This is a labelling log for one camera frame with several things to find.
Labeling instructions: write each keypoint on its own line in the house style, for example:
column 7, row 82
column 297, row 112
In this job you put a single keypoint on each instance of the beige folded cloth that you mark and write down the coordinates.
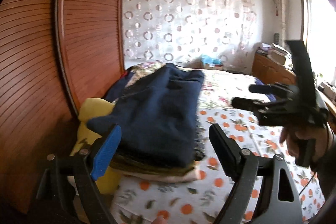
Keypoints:
column 189, row 175

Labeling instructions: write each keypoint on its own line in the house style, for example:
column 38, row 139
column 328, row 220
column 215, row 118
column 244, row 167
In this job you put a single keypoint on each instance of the wooden cabinet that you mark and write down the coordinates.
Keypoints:
column 270, row 69

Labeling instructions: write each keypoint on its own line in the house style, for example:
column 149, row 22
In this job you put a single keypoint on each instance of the person's left hand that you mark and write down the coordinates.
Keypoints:
column 158, row 220

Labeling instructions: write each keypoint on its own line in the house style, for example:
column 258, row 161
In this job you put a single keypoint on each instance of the orange-print bed sheet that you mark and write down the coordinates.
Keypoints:
column 236, row 134

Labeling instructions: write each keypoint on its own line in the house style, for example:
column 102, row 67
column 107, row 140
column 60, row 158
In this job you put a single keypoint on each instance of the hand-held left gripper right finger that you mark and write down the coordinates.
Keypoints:
column 223, row 148

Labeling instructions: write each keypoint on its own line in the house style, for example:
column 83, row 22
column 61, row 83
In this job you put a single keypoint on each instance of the navy blanket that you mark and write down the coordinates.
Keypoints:
column 262, row 82

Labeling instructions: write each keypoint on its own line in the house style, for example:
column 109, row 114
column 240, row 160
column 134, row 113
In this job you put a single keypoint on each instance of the window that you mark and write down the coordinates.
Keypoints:
column 315, row 3

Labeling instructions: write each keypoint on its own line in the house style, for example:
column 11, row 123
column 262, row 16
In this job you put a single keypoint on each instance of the yellow star-print pillow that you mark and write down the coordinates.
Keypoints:
column 92, row 108

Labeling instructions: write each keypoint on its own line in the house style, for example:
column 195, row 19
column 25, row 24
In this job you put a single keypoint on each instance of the person's right forearm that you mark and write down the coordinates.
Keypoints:
column 326, row 161

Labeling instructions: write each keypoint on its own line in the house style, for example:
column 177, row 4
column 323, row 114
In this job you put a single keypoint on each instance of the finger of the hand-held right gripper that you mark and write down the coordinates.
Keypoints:
column 302, row 69
column 244, row 103

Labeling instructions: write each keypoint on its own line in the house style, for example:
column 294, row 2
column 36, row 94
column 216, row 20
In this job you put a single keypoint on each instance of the pile of papers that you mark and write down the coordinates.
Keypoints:
column 273, row 50

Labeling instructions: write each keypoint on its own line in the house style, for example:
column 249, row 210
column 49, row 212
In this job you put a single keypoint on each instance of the olive folded cloth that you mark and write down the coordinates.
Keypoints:
column 157, row 170

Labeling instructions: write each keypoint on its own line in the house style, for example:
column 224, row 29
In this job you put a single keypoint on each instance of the person's right hand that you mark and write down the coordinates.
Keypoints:
column 291, row 137

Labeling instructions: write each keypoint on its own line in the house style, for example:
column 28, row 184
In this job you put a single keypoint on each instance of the wooden slatted wardrobe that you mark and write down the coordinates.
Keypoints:
column 78, row 29

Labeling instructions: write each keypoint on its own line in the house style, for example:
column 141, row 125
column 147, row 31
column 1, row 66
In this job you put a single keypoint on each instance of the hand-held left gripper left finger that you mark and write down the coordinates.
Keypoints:
column 107, row 150

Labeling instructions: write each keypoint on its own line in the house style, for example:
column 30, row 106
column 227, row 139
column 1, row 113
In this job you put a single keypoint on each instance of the navy printed t-shirt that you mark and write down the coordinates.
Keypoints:
column 162, row 113

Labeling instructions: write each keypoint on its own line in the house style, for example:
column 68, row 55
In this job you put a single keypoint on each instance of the circle-patterned sheer curtain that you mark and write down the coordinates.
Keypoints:
column 189, row 19

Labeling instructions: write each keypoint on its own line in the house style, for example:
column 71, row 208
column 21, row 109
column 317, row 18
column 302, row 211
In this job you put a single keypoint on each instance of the blue plastic bag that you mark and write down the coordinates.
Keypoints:
column 210, row 60

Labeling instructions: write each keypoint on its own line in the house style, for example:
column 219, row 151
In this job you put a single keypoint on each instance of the white floral window curtain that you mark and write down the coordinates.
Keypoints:
column 282, row 3

